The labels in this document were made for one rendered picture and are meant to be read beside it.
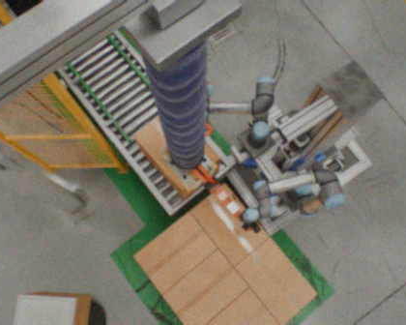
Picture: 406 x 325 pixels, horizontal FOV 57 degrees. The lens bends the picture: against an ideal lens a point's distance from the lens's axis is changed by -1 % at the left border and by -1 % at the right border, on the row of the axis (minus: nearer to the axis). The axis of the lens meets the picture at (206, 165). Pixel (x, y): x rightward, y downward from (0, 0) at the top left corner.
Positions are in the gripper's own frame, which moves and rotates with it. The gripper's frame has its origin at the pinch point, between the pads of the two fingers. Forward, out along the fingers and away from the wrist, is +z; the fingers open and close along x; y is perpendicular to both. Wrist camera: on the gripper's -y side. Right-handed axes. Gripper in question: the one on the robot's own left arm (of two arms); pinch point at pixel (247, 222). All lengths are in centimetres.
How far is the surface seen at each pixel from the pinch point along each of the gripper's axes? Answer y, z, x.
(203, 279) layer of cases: -10, 70, 47
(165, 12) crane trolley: 53, -169, 7
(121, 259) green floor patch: 54, 125, 97
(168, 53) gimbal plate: 46, -163, 12
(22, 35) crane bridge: 62, -180, 39
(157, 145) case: 91, 30, 9
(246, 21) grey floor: 174, 125, -175
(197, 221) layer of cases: 29, 73, 20
